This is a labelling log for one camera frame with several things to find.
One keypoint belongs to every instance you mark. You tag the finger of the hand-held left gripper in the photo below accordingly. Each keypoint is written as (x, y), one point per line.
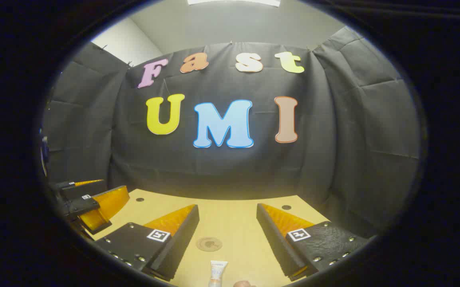
(106, 207)
(82, 188)

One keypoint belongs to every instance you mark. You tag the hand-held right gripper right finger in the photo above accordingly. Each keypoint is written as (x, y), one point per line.
(275, 243)

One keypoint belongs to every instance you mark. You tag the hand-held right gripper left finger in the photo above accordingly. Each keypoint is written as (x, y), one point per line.
(182, 243)

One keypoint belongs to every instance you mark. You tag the round brown coaster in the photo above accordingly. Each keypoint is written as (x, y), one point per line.
(209, 244)

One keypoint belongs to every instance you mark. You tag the white toothpaste tube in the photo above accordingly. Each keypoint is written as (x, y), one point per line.
(218, 273)

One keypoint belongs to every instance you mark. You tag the light wooden desktop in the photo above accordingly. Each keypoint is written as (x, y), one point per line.
(233, 223)

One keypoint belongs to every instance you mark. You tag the black backdrop cloth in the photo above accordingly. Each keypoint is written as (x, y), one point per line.
(333, 159)

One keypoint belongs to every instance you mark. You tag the white ceiling light panel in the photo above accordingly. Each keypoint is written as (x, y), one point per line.
(233, 2)

